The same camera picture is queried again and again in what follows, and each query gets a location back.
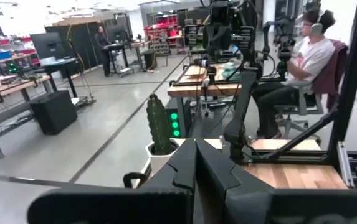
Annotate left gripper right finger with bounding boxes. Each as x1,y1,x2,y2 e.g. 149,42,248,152
196,138,357,224

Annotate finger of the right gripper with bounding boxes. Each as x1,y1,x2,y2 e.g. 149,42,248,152
218,27,231,52
207,27,220,52

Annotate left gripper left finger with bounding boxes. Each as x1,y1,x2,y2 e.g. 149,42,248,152
27,138,198,224

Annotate red storage shelves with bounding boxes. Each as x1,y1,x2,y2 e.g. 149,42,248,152
143,15,181,57

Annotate wooden topped robot table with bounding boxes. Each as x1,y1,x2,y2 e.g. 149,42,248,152
166,63,260,99

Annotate white hexagonal plant pot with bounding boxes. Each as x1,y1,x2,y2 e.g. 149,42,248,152
145,139,181,175

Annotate seated person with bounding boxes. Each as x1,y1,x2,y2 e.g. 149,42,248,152
252,7,337,140

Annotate person's grey headphones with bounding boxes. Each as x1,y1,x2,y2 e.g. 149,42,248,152
310,14,327,36

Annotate standing desk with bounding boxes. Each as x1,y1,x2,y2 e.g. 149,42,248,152
108,40,151,76

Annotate green cactus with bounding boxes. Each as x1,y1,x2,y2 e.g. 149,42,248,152
146,93,175,156

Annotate grey office chair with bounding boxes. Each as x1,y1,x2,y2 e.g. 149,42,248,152
273,39,350,144

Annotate computer with green lights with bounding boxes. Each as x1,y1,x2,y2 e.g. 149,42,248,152
164,98,194,139

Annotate maroon jacket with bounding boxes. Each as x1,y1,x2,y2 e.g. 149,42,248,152
311,39,350,110

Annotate standing person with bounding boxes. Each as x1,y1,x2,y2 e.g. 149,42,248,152
94,25,113,78

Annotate black cabinet box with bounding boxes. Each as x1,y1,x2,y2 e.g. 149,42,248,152
29,90,79,136

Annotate black desk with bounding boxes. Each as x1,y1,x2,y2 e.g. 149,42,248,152
39,57,79,99

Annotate wooden workbench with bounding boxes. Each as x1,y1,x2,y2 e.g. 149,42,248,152
0,74,53,159

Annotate black monitor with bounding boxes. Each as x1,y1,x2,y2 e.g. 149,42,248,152
29,32,68,60

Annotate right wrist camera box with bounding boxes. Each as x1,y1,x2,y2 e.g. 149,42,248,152
211,4,234,29

